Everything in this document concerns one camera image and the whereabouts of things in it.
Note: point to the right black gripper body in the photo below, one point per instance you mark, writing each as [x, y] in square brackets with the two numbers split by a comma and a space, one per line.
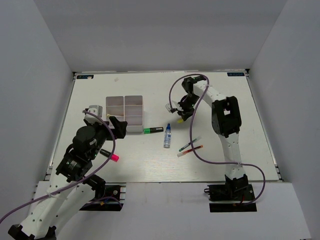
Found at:
[187, 106]

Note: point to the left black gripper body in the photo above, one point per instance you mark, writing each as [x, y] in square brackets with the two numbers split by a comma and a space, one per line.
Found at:
[103, 132]

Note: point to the pink highlighter marker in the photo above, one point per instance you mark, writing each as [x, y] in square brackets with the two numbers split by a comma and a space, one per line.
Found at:
[108, 154]

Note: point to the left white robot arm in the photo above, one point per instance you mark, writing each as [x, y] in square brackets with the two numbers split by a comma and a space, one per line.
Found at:
[72, 186]

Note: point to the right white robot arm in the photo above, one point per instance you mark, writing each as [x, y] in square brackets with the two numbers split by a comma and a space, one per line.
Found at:
[226, 122]

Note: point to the right white organizer tray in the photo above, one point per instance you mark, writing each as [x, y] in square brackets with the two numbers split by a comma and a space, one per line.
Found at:
[135, 123]

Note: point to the white organizer tray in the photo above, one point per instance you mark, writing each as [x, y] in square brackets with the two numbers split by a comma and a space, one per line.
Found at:
[115, 101]
[135, 123]

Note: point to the left white organizer tray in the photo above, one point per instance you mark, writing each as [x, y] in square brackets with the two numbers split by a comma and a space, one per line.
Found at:
[115, 101]

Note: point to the green ink pen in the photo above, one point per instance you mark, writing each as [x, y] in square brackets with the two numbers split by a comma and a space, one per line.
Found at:
[188, 144]

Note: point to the green highlighter marker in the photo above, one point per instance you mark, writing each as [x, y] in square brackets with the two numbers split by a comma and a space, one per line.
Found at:
[152, 130]

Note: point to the blue cap spray bottle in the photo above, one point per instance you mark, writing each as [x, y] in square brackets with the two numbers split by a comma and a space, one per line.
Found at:
[167, 136]

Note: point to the red ink pen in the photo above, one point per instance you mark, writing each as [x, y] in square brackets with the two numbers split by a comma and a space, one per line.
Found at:
[189, 151]

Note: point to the left blue corner sticker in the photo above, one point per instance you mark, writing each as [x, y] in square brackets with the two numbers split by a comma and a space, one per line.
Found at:
[85, 77]

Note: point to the blue corner sticker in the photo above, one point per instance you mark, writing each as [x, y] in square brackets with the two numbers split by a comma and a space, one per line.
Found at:
[235, 74]
[85, 77]

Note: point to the right blue corner sticker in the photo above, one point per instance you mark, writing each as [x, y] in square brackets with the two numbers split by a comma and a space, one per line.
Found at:
[235, 74]

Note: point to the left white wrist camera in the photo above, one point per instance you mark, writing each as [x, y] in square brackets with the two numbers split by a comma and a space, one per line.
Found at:
[93, 113]

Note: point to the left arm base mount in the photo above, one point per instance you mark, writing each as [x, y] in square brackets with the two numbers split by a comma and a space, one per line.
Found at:
[112, 200]

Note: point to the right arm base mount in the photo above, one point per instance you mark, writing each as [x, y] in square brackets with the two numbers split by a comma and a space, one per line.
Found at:
[220, 201]

